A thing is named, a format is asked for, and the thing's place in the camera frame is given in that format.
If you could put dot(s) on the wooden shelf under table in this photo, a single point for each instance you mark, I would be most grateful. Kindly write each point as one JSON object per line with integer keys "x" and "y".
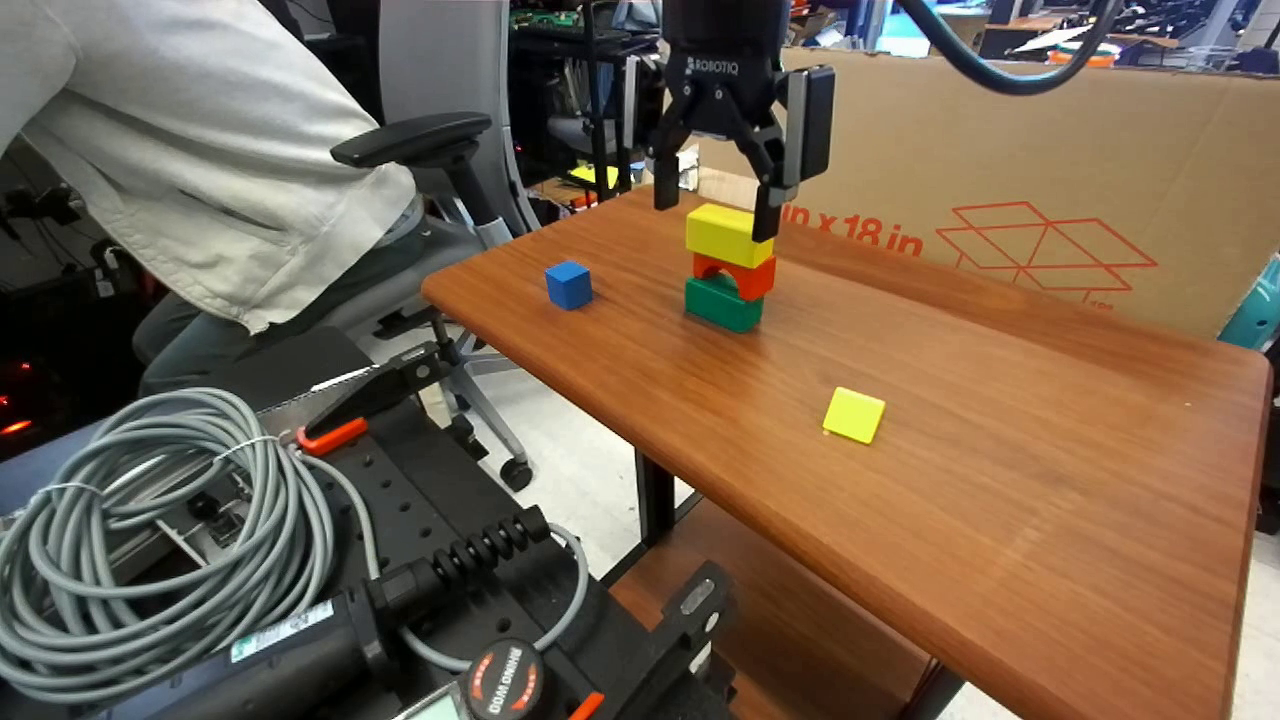
{"x": 774, "y": 613}

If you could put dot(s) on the brown wooden table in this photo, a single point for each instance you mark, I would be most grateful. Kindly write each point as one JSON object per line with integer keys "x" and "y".
{"x": 1003, "y": 533}

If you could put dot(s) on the yellow wedge block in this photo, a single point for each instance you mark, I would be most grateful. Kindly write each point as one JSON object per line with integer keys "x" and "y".
{"x": 855, "y": 413}

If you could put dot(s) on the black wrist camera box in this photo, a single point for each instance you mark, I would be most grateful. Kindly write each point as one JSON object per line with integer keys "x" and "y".
{"x": 811, "y": 123}

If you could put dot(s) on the person in white shirt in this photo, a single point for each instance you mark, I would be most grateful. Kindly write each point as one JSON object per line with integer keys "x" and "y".
{"x": 172, "y": 133}

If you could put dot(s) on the large cardboard box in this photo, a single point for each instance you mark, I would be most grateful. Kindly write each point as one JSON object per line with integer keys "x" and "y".
{"x": 1065, "y": 147}

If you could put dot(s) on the teal object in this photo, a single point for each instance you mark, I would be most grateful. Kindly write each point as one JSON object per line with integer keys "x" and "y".
{"x": 1258, "y": 312}

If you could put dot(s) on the green block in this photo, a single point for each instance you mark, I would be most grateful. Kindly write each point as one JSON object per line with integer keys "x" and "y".
{"x": 721, "y": 311}

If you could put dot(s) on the grey office chair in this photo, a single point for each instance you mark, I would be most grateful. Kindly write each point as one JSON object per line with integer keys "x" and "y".
{"x": 442, "y": 82}

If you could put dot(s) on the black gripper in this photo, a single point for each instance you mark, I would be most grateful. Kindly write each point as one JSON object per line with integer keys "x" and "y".
{"x": 725, "y": 52}

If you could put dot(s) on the yellow rectangle block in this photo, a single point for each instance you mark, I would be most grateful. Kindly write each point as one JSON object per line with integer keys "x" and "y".
{"x": 725, "y": 236}

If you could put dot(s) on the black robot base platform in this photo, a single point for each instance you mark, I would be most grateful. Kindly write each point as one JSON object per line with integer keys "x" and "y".
{"x": 442, "y": 561}

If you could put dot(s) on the blue cube block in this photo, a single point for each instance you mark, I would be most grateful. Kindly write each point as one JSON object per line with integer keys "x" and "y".
{"x": 570, "y": 287}

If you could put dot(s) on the plywood board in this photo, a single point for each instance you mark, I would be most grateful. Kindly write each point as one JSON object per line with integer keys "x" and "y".
{"x": 721, "y": 175}

